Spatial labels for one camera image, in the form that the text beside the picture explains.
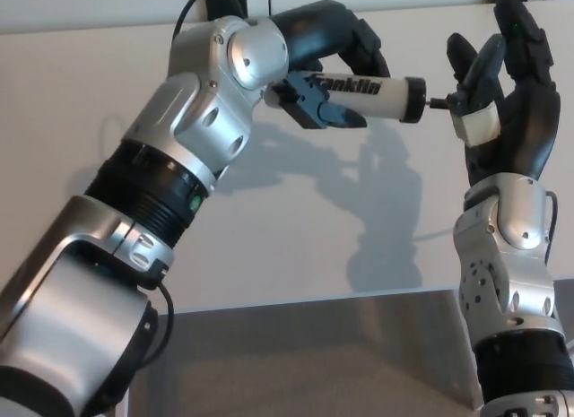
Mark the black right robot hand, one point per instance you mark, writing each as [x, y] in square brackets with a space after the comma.
[529, 121]

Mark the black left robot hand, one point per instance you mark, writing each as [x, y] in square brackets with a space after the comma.
[323, 27]

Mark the white Franklin air pump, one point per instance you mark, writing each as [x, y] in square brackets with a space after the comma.
[390, 94]

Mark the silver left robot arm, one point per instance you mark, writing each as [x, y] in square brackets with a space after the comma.
[202, 98]

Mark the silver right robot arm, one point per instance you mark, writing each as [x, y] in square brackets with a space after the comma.
[502, 255]

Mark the white cabinet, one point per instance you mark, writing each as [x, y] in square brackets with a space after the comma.
[89, 4]

